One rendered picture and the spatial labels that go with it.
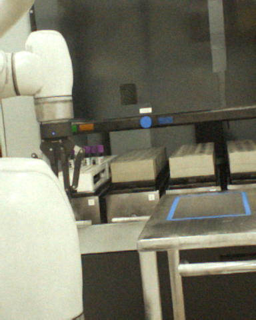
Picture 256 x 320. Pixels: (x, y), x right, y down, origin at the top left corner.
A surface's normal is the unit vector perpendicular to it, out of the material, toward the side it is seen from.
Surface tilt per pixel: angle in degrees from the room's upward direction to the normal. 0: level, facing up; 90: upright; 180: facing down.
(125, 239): 90
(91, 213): 90
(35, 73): 92
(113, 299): 90
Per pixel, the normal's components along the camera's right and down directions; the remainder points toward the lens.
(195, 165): -0.11, 0.07
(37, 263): 0.40, 0.02
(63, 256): 0.80, -0.07
